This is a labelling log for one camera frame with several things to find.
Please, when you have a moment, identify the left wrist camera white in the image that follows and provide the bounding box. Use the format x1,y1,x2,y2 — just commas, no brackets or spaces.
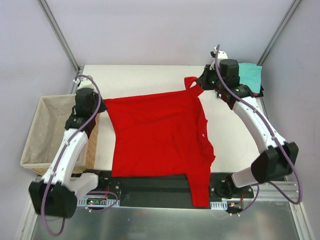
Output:
73,76,96,91

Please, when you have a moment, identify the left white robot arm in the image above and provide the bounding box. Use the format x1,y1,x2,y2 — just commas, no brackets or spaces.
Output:
28,87,107,219

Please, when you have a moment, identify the wicker basket with cloth liner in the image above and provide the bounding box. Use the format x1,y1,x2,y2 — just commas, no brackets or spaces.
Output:
19,94,101,177

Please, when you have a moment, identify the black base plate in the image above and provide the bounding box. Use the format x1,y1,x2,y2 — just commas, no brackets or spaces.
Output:
96,171,255,208

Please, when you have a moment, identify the aluminium frame post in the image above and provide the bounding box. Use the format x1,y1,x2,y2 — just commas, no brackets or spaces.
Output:
37,0,81,73
257,0,303,66

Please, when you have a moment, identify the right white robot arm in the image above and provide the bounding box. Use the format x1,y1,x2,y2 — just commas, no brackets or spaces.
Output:
196,59,299,198

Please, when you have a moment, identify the red t shirt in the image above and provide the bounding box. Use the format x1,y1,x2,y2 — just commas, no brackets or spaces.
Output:
104,76,215,208

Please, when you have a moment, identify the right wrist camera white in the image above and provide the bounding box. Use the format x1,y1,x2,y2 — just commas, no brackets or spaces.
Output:
209,47,228,70

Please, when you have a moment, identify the black t shirt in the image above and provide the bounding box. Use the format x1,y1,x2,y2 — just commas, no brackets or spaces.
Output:
253,85,264,98

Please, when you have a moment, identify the left aluminium frame post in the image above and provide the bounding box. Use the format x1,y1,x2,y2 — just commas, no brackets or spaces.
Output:
37,0,81,73

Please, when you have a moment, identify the right aluminium frame post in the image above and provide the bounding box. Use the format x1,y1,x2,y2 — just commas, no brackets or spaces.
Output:
257,0,303,66

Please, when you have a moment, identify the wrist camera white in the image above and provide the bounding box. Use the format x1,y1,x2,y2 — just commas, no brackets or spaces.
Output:
209,47,228,70
73,76,96,91

